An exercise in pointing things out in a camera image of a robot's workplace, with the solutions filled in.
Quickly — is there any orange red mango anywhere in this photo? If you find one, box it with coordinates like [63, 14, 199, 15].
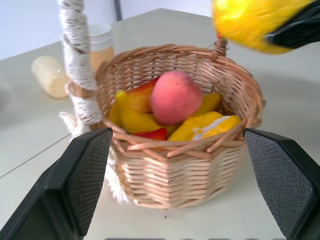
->
[127, 76, 161, 114]

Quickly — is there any pink peach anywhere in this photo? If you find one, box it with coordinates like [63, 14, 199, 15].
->
[149, 70, 204, 126]

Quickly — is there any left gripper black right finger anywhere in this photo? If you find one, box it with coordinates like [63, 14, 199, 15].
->
[242, 127, 320, 240]

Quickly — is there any beige jar with white lid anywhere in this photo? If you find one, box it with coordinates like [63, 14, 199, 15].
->
[87, 23, 116, 74]

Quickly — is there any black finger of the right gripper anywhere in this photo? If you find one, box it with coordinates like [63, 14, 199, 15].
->
[264, 0, 320, 50]

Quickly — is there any half peeled yellow banana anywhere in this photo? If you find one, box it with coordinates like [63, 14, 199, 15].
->
[167, 111, 242, 142]

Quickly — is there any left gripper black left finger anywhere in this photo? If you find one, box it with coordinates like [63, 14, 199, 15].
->
[0, 127, 114, 240]

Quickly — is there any wicker basket with lace handle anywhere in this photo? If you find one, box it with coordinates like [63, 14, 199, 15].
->
[56, 0, 267, 210]

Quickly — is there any yellow fruit slice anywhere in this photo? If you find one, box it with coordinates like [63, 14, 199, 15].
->
[191, 92, 222, 118]

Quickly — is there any large yellow fruit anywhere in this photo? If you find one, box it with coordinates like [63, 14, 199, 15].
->
[211, 0, 316, 56]

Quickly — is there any dark pole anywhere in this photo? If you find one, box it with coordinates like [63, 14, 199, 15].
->
[114, 0, 124, 22]

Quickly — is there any beige plastic bottle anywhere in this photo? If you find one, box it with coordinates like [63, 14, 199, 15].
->
[31, 55, 71, 99]

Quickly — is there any small red fruit piece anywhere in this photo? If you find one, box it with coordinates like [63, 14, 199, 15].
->
[133, 127, 168, 142]

